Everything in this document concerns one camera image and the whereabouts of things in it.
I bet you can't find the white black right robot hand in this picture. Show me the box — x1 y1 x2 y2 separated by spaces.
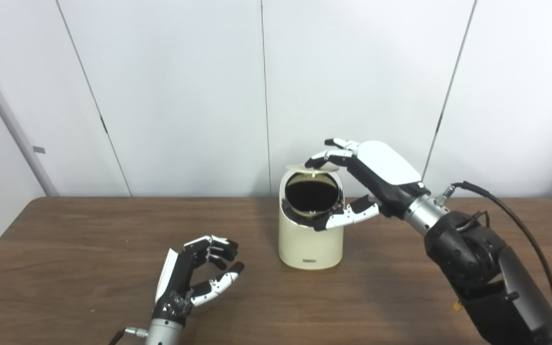
305 138 432 232

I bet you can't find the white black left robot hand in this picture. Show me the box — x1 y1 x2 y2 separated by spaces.
151 235 245 326

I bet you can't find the cream-colored round bin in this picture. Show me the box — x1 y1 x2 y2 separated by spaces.
278 165 345 270

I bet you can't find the black bin liner bag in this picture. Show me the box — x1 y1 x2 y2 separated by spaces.
283 173 344 226

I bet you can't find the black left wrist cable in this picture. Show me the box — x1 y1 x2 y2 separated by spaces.
108 327 148 345

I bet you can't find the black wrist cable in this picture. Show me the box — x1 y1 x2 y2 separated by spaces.
108 327 148 345
437 181 552 336

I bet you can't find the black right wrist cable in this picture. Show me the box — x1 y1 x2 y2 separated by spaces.
437 181 552 336

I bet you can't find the grey wall corner post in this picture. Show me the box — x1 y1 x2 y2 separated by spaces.
0 36 60 197

